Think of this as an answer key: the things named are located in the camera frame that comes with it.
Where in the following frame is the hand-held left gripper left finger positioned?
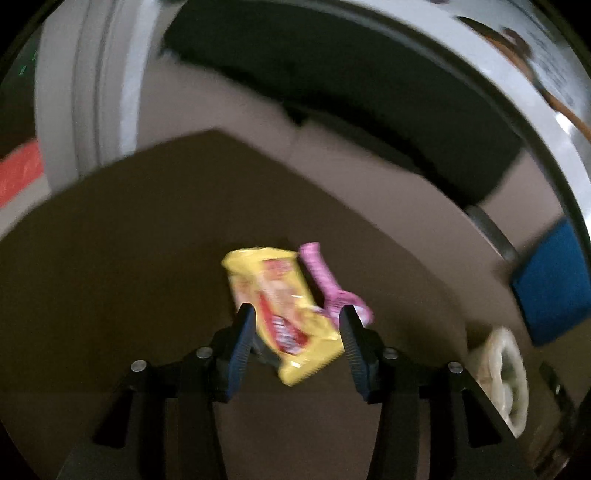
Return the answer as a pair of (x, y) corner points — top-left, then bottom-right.
(55, 302), (257, 480)

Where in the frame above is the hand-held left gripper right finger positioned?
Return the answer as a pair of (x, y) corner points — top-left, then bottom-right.
(338, 305), (539, 480)

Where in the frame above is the yellow snack wrapper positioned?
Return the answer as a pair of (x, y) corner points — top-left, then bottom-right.
(222, 247), (345, 387)

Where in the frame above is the pink snack wrapper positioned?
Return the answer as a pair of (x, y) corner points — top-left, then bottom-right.
(299, 242), (374, 325)

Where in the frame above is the translucent plastic bin liner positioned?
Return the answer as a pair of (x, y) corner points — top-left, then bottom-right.
(468, 326), (530, 438)

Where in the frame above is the brown cardboard panel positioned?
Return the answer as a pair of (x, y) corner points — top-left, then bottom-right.
(136, 59), (571, 370)

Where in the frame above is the blue towel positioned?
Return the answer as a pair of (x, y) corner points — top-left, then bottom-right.
(510, 218), (591, 348)

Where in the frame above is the black cloth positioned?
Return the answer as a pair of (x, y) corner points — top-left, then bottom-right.
(161, 8), (526, 207)

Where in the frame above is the red floor mat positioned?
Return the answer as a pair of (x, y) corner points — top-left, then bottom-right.
(0, 142), (48, 208)

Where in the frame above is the white kitchen counter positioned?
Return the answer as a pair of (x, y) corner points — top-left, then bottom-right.
(406, 0), (591, 241)

